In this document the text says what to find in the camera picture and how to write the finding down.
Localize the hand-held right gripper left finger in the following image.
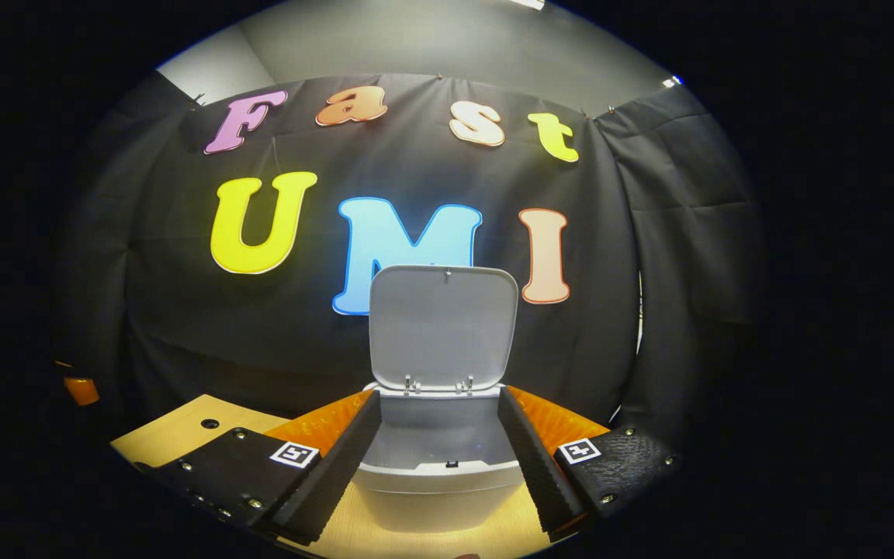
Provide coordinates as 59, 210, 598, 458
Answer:
133, 388, 383, 546

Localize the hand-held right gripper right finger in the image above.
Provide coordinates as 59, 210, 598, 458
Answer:
497, 385, 684, 543

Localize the white desktop garbage bin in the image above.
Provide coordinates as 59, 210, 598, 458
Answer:
352, 265, 529, 534

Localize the wooden desktop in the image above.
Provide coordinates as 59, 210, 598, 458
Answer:
109, 394, 572, 559

